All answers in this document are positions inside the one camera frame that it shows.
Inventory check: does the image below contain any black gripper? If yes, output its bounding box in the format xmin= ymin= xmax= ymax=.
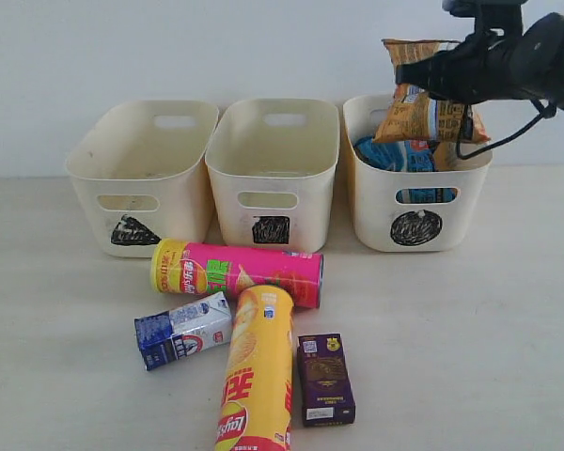
xmin=395 ymin=39 xmax=522 ymax=103

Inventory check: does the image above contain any orange noodle packet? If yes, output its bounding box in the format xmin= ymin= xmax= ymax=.
xmin=371 ymin=38 xmax=493 ymax=171

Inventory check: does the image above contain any blue noodle packet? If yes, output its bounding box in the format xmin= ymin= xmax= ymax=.
xmin=353 ymin=136 xmax=457 ymax=204

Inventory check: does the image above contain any purple drink carton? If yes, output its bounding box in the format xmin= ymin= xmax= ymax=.
xmin=296 ymin=334 xmax=356 ymax=428

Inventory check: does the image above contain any blue white milk carton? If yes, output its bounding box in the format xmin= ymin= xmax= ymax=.
xmin=134 ymin=292 xmax=232 ymax=371

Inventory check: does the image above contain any yellow Lay's chip can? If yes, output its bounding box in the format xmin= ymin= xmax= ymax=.
xmin=214 ymin=285 xmax=293 ymax=450

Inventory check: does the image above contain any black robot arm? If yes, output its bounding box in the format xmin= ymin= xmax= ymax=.
xmin=395 ymin=5 xmax=564 ymax=111

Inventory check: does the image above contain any cream bin circle mark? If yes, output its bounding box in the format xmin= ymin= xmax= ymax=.
xmin=341 ymin=94 xmax=494 ymax=254

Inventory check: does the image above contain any cream bin square mark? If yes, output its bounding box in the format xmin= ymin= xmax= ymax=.
xmin=204 ymin=98 xmax=341 ymax=256

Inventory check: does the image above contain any pink Lay's chip can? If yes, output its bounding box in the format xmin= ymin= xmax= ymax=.
xmin=150 ymin=239 xmax=324 ymax=309

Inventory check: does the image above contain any cream bin triangle mark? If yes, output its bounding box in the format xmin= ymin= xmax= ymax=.
xmin=66 ymin=100 xmax=219 ymax=258

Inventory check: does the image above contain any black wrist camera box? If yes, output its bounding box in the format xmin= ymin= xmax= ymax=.
xmin=442 ymin=0 xmax=526 ymax=35

